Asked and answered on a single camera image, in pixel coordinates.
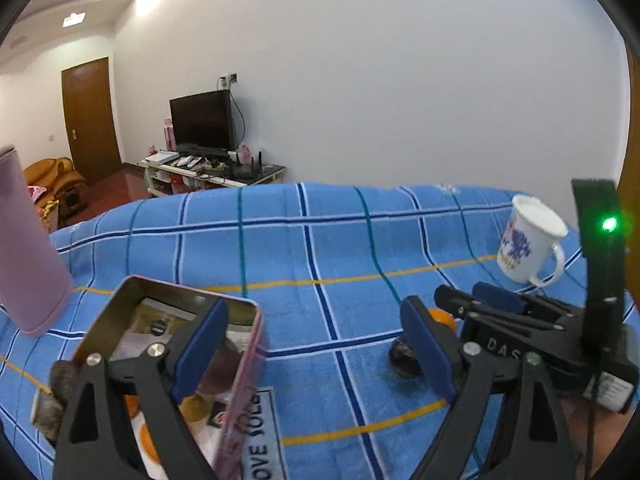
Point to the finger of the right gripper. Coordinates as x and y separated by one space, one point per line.
540 312
498 298

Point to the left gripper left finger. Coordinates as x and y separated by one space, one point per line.
96 439

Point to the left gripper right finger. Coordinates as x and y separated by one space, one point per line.
531 439

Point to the small orange tangerine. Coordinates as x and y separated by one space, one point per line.
443 318

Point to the dark mangosteen fruit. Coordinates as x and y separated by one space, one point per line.
403 360

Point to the large orange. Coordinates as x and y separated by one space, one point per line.
148 445

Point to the brown striped shell piece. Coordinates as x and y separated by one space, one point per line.
49 406

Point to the small green-brown fruit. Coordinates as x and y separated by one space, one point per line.
194 408

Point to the purple round radish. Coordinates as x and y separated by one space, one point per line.
222 368

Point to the white printed mug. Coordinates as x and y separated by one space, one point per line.
530 250

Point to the blue plaid tablecloth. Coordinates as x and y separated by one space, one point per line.
328 267

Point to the pink metal tin tray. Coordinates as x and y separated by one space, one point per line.
145 313

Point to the pink electric kettle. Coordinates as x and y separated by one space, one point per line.
35 281

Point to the pink floral cushion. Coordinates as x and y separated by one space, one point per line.
36 191

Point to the orange leather armchair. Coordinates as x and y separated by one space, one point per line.
63 182

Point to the white TV stand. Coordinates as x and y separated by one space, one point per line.
191 174

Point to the black television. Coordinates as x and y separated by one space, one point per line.
204 120

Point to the brown wooden door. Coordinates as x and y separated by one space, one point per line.
89 120

